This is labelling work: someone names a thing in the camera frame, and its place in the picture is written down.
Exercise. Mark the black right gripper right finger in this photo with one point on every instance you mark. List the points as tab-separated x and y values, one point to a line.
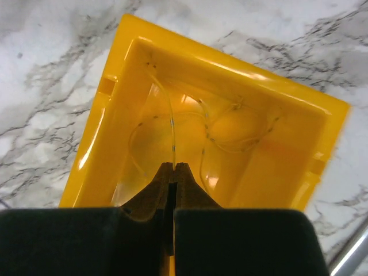
212	240

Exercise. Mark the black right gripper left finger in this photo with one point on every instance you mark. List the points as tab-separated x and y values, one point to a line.
125	240

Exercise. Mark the loose yellow plastic bin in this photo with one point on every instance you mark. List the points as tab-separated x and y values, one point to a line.
252	139

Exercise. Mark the black mounting rail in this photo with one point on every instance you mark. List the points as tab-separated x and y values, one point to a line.
351	255

